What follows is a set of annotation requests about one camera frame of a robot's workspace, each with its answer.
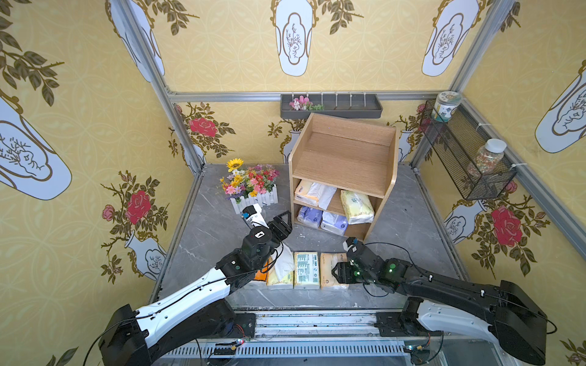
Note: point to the white lidded patterned jar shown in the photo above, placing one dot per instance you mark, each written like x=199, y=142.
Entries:
x=445, y=105

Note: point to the yellow green tissue pack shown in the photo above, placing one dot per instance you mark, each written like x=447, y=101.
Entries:
x=357, y=207

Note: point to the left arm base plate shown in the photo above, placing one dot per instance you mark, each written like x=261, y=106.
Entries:
x=243, y=326

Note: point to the grey wall tray shelf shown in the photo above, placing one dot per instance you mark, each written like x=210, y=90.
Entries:
x=347, y=105

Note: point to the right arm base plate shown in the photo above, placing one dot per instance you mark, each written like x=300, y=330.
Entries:
x=390, y=324

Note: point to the black wire wall basket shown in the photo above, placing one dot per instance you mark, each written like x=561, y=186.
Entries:
x=457, y=143

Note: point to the flowers in white fence planter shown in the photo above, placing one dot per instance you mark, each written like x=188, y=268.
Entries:
x=249, y=186

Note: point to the beige orange tissue pack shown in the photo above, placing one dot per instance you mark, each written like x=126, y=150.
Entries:
x=328, y=261

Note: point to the pale orange tissue pack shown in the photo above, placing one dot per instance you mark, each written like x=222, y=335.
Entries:
x=314, y=194

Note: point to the clear jar with snacks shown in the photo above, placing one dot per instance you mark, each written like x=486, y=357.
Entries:
x=487, y=158

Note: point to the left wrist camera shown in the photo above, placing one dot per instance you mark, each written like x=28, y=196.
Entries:
x=252, y=216

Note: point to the white green tissue pack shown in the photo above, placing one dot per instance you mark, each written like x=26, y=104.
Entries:
x=307, y=271

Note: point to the small pink flower plant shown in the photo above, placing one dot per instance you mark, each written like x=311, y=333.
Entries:
x=303, y=103

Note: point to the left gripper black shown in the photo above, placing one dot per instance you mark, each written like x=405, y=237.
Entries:
x=278, y=227

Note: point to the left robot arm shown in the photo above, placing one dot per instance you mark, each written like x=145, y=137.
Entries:
x=140, y=337

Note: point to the wooden three-tier shelf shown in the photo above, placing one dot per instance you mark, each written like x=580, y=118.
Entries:
x=349, y=155

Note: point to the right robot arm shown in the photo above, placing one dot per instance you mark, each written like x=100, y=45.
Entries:
x=504, y=315

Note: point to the aluminium front rail frame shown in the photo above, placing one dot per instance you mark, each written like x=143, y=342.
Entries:
x=337, y=334

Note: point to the purple tissue pack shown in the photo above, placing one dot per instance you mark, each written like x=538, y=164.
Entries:
x=334, y=223
x=310, y=217

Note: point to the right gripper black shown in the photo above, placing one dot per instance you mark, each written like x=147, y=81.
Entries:
x=346, y=270

